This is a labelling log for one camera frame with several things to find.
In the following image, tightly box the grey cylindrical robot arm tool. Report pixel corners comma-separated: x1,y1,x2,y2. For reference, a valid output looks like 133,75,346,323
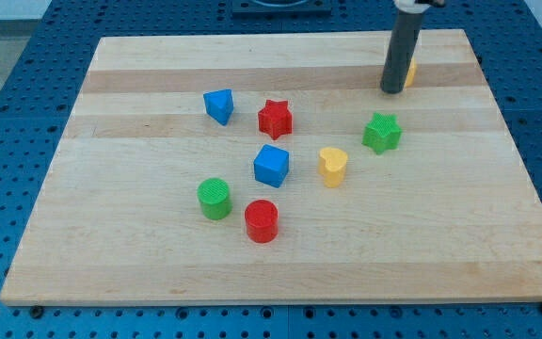
380,0,446,94

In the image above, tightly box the red star block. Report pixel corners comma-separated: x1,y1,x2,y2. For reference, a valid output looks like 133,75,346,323
258,100,293,140

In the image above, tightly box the green star block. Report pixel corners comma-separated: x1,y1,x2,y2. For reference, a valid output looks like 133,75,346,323
361,112,402,154

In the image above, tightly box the wooden board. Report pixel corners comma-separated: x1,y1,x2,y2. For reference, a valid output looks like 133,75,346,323
0,29,542,306

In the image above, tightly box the blue cube block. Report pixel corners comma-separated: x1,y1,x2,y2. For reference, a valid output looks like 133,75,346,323
253,144,289,188

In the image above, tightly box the red cylinder block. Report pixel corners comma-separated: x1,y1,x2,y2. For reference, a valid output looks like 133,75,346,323
244,200,279,243

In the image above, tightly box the yellow heart block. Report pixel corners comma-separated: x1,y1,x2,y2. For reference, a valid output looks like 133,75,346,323
318,147,348,188

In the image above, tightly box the green cylinder block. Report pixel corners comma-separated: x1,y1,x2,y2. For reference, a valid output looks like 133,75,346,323
197,178,232,220

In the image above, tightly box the blue triangle block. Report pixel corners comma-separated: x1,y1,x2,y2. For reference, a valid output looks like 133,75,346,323
203,89,234,125

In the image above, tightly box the yellow block behind tool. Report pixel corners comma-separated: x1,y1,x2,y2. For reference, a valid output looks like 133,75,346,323
404,57,417,88

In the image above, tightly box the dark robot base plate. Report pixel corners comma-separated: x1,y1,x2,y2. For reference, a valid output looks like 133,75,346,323
230,0,332,17

